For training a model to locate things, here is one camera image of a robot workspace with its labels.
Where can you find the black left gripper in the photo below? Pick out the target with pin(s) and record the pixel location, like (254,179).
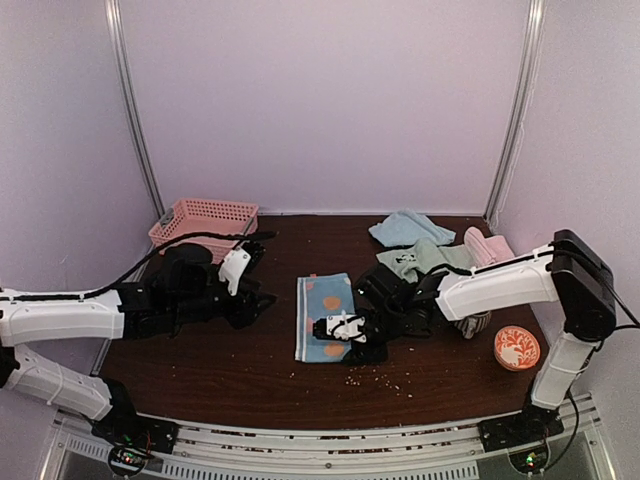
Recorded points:
(244,312)

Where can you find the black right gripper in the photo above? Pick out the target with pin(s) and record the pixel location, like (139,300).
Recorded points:
(360,355)

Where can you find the blue polka dot striped towel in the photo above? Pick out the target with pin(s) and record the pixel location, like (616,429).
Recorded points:
(319,297)

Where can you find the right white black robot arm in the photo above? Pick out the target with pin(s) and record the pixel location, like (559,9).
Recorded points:
(403,299)

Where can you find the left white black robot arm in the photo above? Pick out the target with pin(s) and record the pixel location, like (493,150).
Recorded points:
(187,288)

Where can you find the pale green terry towel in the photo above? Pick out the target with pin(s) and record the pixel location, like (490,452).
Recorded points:
(430,260)

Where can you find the grey striped ceramic mug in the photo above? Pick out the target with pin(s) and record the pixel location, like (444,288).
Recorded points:
(473,324)

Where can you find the pink perforated plastic basket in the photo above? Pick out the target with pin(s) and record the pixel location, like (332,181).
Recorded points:
(190,215)

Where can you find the light blue terry towel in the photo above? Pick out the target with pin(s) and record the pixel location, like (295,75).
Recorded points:
(406,227)

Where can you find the orange patterned ceramic bowl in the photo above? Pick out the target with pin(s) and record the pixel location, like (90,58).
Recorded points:
(516,349)

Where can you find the pink cloth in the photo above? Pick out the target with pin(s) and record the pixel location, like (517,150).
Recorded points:
(487,250)

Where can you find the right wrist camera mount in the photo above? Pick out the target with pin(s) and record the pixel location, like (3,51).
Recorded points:
(341,327)

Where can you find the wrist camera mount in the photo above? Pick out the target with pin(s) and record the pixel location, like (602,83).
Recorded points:
(232,269)
(341,327)

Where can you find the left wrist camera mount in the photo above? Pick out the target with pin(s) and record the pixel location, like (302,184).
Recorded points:
(232,269)

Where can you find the left aluminium frame post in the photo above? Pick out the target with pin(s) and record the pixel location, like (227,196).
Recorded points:
(118,41)

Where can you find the aluminium frame post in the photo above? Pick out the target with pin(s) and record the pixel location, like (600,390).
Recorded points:
(515,127)
(118,41)

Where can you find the front aluminium rail base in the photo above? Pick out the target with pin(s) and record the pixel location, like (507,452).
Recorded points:
(451,450)

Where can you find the right aluminium frame post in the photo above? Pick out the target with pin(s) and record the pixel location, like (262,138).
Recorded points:
(515,127)

